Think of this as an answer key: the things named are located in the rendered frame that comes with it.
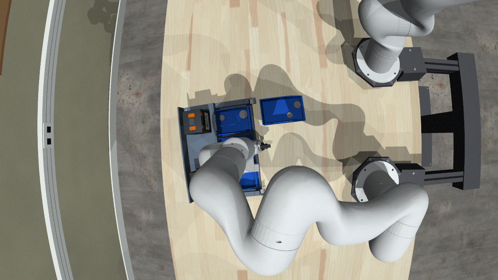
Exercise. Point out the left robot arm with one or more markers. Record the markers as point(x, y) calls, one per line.
point(388, 216)

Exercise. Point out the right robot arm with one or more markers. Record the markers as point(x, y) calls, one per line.
point(388, 23)

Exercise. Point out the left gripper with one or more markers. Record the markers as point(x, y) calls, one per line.
point(260, 146)

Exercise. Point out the dark grey case with orange latches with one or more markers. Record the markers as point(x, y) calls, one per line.
point(196, 122)

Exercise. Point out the grey metal shelf rack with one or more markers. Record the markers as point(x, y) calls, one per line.
point(192, 144)

